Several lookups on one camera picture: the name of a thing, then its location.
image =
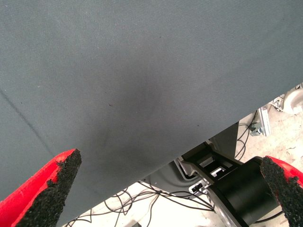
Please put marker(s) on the dark grey table cloth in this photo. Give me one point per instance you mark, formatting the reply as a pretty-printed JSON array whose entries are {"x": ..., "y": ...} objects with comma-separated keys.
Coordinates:
[{"x": 118, "y": 71}]

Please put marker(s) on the black frame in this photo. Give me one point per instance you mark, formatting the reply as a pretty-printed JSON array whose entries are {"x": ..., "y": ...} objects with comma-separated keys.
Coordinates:
[{"x": 201, "y": 156}]

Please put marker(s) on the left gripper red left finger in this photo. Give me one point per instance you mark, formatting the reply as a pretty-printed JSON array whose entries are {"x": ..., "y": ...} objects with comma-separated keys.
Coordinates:
[{"x": 28, "y": 198}]

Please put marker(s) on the pale grey rounded object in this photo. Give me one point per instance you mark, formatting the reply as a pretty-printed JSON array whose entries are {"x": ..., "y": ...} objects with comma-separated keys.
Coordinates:
[{"x": 293, "y": 101}]

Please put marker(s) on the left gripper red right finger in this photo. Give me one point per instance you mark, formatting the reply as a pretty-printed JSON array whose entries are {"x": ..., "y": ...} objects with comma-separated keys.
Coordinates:
[{"x": 291, "y": 198}]

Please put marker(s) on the black cylinder with silver rim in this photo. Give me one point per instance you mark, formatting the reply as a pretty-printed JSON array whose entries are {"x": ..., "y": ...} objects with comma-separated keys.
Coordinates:
[{"x": 241, "y": 189}]

